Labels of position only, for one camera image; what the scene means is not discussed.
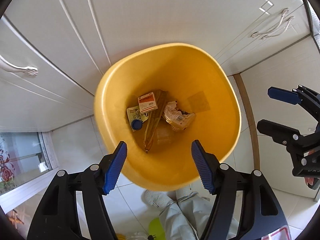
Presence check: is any silver foil medicine packet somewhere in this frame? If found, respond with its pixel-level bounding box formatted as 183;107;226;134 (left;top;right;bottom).
163;101;196;132

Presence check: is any blue bottle cap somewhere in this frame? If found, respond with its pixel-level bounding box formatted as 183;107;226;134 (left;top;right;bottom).
131;119;143;131

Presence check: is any amber plastic wrapper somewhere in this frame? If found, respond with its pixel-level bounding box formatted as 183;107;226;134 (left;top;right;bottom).
143;90;168;153

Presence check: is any orange white medicine box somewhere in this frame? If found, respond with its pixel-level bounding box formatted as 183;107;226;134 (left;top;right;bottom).
138;92;158;114

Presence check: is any yellow plastic trash bin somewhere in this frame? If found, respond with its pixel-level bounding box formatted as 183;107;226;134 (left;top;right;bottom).
94;43;241;191

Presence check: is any person right hand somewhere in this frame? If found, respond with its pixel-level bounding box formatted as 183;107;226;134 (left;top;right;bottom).
303;149;320;188

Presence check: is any person trouser leg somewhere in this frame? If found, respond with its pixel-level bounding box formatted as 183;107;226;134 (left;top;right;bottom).
158;191;238;240

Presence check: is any white sock foot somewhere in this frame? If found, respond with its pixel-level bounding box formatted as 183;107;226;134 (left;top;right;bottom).
143;190;174;210

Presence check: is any right cabinet handle upper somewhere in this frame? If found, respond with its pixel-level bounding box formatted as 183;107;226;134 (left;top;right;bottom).
251;8;290;38

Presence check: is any right cabinet handle lower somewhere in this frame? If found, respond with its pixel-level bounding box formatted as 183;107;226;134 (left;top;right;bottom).
261;16;296;41

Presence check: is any left cabinet door handle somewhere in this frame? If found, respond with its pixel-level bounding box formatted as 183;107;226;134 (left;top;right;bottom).
0;55;39;76

